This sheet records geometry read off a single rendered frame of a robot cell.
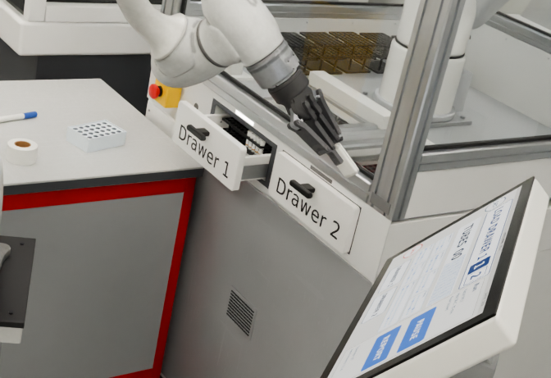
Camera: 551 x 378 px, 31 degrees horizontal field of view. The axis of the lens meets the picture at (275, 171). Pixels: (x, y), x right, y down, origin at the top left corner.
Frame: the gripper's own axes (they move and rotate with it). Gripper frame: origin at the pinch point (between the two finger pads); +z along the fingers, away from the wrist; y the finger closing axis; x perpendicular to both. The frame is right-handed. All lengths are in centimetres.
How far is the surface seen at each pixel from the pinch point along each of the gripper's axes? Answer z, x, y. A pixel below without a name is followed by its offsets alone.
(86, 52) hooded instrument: -36, 106, 69
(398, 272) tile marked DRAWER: 11.7, -15.6, -26.7
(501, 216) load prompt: 10.0, -35.6, -22.4
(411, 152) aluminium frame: 6.9, -9.4, 7.2
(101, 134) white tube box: -22, 74, 23
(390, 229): 19.0, 2.2, 2.3
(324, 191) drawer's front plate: 9.4, 16.8, 10.6
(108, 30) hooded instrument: -38, 100, 76
